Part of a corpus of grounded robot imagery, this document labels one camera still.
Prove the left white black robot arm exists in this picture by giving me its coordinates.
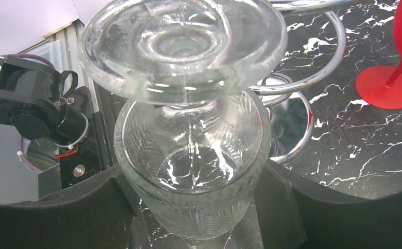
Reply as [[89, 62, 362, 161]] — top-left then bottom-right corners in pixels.
[[0, 54, 91, 149]]

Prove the clear glass tumbler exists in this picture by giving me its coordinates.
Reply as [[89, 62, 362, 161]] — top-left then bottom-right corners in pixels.
[[79, 1, 287, 240]]

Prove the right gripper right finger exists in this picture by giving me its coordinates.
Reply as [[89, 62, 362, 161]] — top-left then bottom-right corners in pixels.
[[254, 160, 402, 248]]

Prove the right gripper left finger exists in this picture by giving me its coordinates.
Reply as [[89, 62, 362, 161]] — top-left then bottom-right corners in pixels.
[[0, 166, 139, 248]]

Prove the silver round glass rack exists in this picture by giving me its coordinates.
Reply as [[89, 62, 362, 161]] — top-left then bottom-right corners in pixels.
[[250, 1, 361, 164]]

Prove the red plastic wine glass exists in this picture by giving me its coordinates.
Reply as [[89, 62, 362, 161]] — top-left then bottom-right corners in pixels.
[[355, 1, 402, 110]]

